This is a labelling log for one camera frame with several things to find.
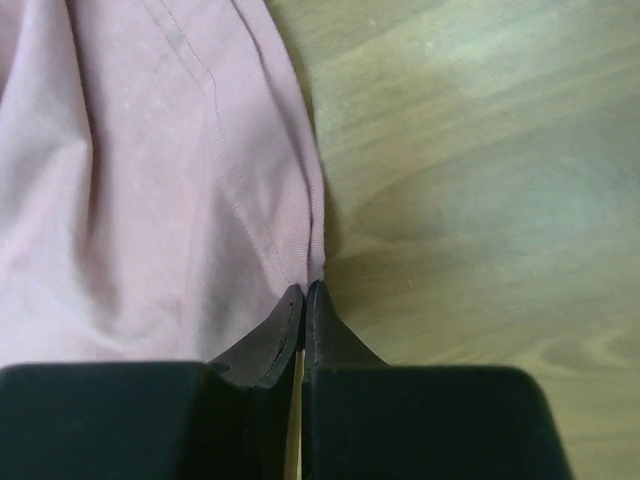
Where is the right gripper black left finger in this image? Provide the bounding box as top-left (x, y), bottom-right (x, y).
top-left (1, 286), bottom-right (305, 479)

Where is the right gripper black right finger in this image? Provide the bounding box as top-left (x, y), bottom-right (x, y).
top-left (302, 282), bottom-right (572, 479)

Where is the pink printed t shirt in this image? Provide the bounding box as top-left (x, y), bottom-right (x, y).
top-left (1, 1), bottom-right (325, 365)

